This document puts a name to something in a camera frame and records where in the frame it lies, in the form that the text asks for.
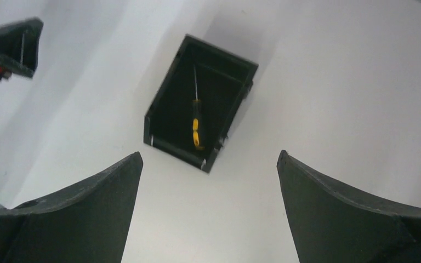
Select black yellow screwdriver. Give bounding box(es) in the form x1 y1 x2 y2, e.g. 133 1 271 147
192 65 205 151

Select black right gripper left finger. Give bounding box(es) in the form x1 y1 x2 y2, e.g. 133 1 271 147
0 152 143 262

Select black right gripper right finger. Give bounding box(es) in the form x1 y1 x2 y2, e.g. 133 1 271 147
277 150 421 262

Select black plastic bin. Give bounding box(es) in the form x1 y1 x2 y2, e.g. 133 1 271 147
144 35 258 173

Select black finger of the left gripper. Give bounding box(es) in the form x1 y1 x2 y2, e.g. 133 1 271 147
0 17 44 81

